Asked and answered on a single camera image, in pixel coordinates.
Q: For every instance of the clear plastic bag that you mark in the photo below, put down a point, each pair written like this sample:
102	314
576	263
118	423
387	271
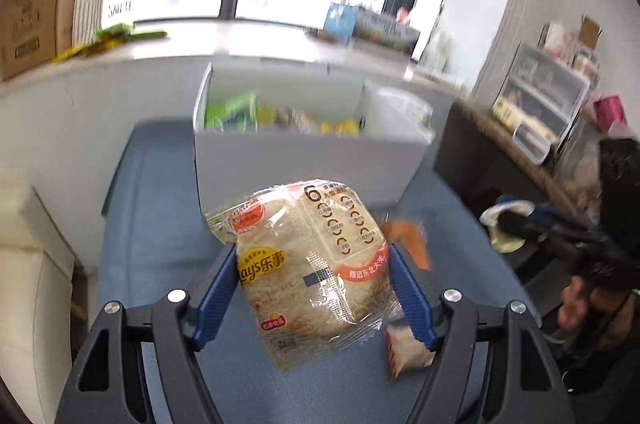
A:
580	174

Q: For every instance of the yellow tissue pack in plastic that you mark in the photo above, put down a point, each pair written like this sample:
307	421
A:
400	114

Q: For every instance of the cream tissue pack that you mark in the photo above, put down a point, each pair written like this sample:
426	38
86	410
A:
510	113

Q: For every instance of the blue paper bag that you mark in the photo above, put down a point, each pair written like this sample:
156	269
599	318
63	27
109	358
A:
340	21

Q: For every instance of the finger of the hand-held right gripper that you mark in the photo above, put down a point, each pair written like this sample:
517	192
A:
545	224

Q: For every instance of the yellow snack packet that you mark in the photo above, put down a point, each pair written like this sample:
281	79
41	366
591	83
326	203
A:
340	127

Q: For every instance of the orange snack packet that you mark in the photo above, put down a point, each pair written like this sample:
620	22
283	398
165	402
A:
412	244
407	346

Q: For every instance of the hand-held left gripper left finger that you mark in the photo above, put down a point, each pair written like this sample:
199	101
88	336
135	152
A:
215	294

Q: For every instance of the white rectangular container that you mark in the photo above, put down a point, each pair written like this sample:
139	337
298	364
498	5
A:
531	144

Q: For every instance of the clear rice cracker packet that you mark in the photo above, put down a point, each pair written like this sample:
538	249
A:
310	269

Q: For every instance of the pile of green yellow sachets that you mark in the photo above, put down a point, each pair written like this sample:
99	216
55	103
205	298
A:
112	36

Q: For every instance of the small open cardboard box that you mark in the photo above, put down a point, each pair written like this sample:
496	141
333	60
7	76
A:
591	31

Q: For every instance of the dark wooden side desk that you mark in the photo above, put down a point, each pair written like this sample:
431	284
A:
470	164

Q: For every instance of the clear plastic drawer unit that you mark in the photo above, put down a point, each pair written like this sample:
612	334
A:
542	89

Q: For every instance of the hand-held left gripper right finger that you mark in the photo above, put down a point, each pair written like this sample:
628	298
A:
412	299

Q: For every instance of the white sofa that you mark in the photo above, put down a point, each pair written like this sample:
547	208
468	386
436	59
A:
30	304

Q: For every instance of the pink toy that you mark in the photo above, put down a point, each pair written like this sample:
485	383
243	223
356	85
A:
402	11

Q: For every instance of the large green pea packet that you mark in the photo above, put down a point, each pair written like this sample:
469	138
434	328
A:
231	111

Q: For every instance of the white cardboard box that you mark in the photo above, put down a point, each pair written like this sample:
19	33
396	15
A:
300	169

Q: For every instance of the person's right hand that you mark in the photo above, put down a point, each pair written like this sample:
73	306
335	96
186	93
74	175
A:
575	304

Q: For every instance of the pink patterned box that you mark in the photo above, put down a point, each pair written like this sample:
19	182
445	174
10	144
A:
565	46

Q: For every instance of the pale yellow white packet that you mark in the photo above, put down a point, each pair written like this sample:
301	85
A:
502	241

